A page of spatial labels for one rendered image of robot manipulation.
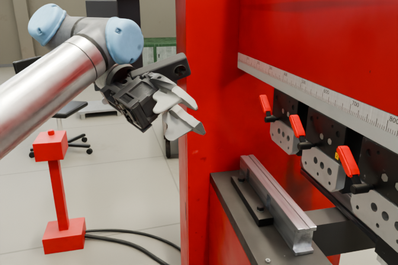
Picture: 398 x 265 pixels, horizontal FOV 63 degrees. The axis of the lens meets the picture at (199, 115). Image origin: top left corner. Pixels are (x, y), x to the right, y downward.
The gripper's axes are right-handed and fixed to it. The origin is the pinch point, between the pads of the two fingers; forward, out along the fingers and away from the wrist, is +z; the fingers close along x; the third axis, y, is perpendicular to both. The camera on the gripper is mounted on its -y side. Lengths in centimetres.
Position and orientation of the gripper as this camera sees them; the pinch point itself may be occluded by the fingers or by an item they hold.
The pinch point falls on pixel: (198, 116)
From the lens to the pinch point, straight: 55.3
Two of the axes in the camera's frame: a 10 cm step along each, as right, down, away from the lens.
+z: 7.0, 4.2, -5.7
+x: -2.1, -6.5, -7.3
